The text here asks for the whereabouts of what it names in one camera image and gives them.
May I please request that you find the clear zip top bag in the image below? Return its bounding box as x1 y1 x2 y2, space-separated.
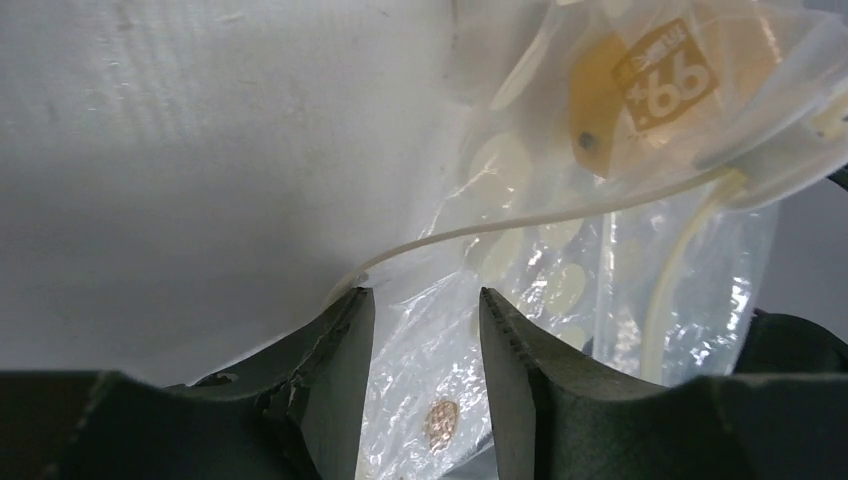
343 1 847 479

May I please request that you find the yellow orange potato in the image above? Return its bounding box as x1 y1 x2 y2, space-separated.
568 33 627 177

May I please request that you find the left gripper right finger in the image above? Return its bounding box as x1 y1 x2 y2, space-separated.
479 288 847 479

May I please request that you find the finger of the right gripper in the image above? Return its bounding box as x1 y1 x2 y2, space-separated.
733 311 847 374

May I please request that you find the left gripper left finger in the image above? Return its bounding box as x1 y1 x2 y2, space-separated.
1 288 375 479

